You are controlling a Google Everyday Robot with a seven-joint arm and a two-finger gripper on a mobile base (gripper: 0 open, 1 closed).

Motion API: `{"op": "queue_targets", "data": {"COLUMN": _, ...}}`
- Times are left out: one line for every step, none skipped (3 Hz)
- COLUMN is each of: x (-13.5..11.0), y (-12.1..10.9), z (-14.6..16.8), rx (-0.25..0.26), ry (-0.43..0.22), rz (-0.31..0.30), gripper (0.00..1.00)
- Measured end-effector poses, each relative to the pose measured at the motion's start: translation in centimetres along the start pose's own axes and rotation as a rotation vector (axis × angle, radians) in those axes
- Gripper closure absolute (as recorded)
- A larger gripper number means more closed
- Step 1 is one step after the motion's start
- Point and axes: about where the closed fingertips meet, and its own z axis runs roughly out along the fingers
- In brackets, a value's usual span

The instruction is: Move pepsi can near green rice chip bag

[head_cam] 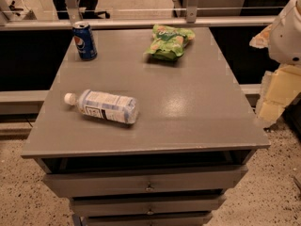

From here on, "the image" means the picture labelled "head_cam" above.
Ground grey drawer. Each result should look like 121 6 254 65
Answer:
71 194 226 217
87 212 212 226
43 165 247 198

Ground middle grey drawer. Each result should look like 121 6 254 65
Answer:
71 194 226 217

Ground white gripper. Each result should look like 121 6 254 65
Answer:
249 0 301 125

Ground clear plastic water bottle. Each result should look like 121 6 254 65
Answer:
64 89 138 124

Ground grey drawer cabinet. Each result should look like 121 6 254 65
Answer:
20 27 272 226

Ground green rice chip bag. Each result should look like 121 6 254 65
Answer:
146 24 195 61

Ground blue pepsi can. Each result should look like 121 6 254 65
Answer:
72 21 97 60

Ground top grey drawer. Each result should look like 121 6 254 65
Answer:
43 165 247 198

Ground grey metal rail frame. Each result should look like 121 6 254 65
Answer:
1 0 276 30

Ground bottom grey drawer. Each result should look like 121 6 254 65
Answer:
87 212 212 226

